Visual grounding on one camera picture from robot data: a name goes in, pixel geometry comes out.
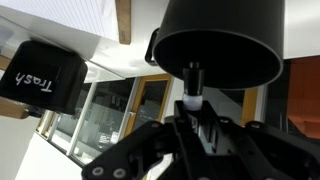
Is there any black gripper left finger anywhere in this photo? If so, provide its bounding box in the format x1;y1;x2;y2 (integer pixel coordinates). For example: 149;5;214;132
80;99;201;180

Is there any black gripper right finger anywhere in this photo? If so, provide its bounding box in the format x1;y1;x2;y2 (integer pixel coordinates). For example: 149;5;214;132
199;99;320;180

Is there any black and white marker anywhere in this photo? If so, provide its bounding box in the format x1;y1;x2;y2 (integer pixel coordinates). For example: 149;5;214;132
181;61;205;112

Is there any wooden framed glass door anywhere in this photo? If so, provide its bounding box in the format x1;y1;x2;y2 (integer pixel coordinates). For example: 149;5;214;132
123;73;174;138

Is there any black trash bin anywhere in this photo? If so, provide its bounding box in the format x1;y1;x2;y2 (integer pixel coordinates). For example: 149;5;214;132
0;40;89;116

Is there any white lined notepad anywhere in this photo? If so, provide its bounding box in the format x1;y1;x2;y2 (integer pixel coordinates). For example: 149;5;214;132
0;0;132;46

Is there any black cup with handle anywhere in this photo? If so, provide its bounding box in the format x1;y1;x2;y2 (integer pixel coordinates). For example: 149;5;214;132
144;0;285;91

